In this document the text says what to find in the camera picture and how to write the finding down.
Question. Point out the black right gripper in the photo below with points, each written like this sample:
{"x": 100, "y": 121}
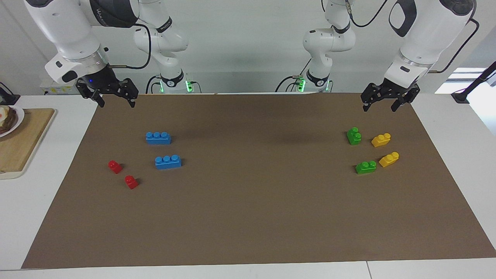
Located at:
{"x": 102, "y": 79}

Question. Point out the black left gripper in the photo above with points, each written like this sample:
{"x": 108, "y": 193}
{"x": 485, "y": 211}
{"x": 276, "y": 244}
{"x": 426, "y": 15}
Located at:
{"x": 395, "y": 90}

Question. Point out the green two-stud toy brick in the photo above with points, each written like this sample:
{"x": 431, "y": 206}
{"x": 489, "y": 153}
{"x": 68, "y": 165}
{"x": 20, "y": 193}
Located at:
{"x": 353, "y": 136}
{"x": 365, "y": 167}

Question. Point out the blue three-stud toy brick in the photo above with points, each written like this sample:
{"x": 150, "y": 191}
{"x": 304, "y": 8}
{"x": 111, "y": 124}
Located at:
{"x": 168, "y": 162}
{"x": 158, "y": 138}

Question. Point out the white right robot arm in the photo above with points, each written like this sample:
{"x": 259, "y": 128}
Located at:
{"x": 73, "y": 35}

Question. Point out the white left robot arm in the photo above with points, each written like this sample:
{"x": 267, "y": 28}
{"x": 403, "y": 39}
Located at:
{"x": 426, "y": 35}

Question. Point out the yellow two-stud toy brick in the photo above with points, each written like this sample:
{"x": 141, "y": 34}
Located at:
{"x": 388, "y": 160}
{"x": 380, "y": 140}

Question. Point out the white power box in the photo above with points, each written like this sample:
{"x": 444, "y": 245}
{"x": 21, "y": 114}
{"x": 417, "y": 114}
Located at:
{"x": 54, "y": 90}

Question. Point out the red one-stud toy brick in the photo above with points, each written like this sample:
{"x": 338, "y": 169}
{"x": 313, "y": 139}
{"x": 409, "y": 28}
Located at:
{"x": 114, "y": 167}
{"x": 131, "y": 182}

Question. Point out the white plate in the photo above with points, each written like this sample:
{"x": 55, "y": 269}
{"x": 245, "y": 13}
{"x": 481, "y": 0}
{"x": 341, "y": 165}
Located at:
{"x": 19, "y": 116}

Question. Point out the wooden cutting board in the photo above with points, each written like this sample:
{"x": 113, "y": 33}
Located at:
{"x": 23, "y": 147}

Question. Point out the brown toast sandwich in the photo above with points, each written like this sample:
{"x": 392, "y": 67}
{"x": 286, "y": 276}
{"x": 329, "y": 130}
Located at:
{"x": 7, "y": 120}

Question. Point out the brown table mat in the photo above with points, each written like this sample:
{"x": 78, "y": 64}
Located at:
{"x": 248, "y": 217}

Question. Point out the black camera stand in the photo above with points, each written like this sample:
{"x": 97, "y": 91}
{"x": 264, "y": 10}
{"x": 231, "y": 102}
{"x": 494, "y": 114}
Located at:
{"x": 474, "y": 83}

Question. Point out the black clamp mount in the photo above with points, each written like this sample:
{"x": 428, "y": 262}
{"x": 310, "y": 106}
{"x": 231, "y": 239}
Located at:
{"x": 7, "y": 96}

